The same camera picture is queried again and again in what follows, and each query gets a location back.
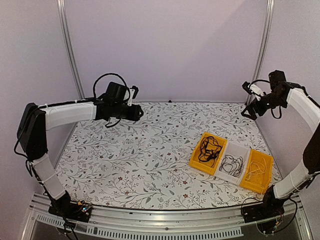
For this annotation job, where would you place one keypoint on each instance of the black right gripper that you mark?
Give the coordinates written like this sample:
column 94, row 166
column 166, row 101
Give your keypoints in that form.
column 260, row 111

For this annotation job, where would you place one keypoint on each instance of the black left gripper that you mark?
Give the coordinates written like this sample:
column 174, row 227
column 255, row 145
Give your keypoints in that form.
column 134, row 115

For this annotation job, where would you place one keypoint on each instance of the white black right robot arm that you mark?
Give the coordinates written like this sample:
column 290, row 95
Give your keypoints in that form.
column 285, row 94

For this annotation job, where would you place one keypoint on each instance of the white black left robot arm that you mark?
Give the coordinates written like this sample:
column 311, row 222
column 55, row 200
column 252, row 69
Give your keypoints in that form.
column 38, row 121

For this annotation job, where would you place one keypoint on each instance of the floral patterned table cloth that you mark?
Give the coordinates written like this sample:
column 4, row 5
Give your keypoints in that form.
column 145, row 164

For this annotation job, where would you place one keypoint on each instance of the yellow bin nearest centre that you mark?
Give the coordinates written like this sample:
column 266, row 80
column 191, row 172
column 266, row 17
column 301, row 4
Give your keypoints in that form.
column 207, row 153

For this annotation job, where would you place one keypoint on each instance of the yellow bin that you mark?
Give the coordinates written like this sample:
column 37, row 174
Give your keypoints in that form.
column 207, row 153
column 258, row 173

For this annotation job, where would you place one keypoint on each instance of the translucent white bin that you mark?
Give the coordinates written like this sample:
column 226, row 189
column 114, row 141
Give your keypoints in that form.
column 233, row 163

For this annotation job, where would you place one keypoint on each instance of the yellow bin far right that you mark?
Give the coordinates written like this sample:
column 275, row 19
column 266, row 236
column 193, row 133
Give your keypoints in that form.
column 258, row 173

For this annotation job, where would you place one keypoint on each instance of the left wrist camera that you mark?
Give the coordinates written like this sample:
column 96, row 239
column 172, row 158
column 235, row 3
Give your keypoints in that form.
column 133, row 91

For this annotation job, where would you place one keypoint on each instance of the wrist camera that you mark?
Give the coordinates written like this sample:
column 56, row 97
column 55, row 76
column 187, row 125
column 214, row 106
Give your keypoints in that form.
column 253, row 89
column 133, row 91

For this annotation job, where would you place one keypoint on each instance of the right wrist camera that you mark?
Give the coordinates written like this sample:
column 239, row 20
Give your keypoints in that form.
column 253, row 89

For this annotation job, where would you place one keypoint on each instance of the right aluminium frame post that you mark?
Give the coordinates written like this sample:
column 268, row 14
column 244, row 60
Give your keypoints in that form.
column 266, row 28

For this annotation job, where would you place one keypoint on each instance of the aluminium frame post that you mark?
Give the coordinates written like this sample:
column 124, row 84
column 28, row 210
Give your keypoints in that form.
column 62, row 13
column 266, row 28

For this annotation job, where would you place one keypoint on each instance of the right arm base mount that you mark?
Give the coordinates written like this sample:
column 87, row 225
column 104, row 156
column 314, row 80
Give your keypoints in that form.
column 268, row 220

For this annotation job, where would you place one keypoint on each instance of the aluminium front rail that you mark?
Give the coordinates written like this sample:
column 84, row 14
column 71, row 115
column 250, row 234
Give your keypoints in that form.
column 112, row 223

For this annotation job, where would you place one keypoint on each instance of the left aluminium frame post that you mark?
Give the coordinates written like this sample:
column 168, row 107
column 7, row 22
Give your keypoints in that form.
column 62, row 13

